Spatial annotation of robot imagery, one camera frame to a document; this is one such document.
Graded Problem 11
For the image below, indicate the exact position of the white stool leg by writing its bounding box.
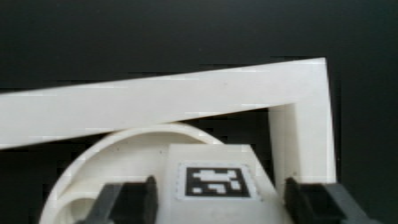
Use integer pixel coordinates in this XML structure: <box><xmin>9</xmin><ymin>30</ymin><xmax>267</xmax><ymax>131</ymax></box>
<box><xmin>157</xmin><ymin>144</ymin><xmax>294</xmax><ymax>224</ymax></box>

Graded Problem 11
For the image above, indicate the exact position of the white U-shaped fence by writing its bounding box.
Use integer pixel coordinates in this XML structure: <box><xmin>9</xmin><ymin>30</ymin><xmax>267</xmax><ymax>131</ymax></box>
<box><xmin>0</xmin><ymin>58</ymin><xmax>336</xmax><ymax>183</ymax></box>

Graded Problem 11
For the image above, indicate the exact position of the white round stool seat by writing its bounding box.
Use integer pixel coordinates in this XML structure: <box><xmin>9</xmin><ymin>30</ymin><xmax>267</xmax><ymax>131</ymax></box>
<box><xmin>40</xmin><ymin>123</ymin><xmax>223</xmax><ymax>224</ymax></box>

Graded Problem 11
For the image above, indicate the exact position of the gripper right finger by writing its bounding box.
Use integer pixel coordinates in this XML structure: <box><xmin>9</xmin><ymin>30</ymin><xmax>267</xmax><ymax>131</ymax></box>
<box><xmin>285</xmin><ymin>178</ymin><xmax>384</xmax><ymax>224</ymax></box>

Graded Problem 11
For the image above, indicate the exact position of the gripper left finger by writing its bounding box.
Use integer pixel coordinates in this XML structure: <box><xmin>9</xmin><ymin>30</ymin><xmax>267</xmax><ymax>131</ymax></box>
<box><xmin>75</xmin><ymin>176</ymin><xmax>159</xmax><ymax>224</ymax></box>

